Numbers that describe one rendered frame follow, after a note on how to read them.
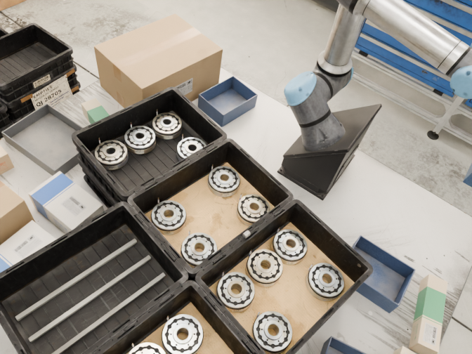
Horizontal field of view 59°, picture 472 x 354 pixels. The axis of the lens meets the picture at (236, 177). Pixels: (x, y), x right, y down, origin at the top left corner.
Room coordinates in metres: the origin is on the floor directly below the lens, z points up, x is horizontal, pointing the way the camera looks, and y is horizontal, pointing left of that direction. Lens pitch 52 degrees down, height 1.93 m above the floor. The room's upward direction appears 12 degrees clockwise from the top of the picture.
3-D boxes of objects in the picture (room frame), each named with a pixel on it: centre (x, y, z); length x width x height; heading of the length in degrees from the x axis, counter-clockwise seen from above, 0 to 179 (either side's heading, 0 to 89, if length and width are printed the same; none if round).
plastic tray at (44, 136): (0.92, 0.68, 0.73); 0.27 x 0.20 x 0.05; 65
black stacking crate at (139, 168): (0.86, 0.29, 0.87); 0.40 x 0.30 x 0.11; 142
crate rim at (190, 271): (0.68, 0.05, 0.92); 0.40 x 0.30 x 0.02; 142
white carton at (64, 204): (0.65, 0.51, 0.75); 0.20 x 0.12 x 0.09; 63
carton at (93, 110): (1.04, 0.53, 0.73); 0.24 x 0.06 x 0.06; 48
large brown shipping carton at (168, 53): (1.34, 0.40, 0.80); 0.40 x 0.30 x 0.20; 144
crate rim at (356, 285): (0.49, -0.18, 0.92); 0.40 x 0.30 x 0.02; 142
